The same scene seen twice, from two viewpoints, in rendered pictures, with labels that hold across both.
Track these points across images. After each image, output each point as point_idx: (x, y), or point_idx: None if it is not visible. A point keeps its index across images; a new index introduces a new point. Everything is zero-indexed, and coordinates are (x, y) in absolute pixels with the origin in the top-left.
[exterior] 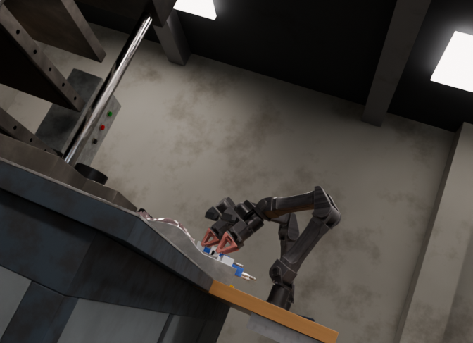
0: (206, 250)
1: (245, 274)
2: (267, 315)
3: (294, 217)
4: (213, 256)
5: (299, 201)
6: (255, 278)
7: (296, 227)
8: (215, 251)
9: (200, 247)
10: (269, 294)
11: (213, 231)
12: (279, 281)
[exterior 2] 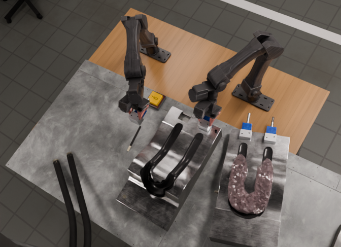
0: (143, 114)
1: (273, 125)
2: (311, 127)
3: (142, 16)
4: (219, 131)
5: (249, 60)
6: (274, 117)
7: (144, 16)
8: (209, 127)
9: (140, 119)
10: (251, 99)
11: (144, 108)
12: (260, 94)
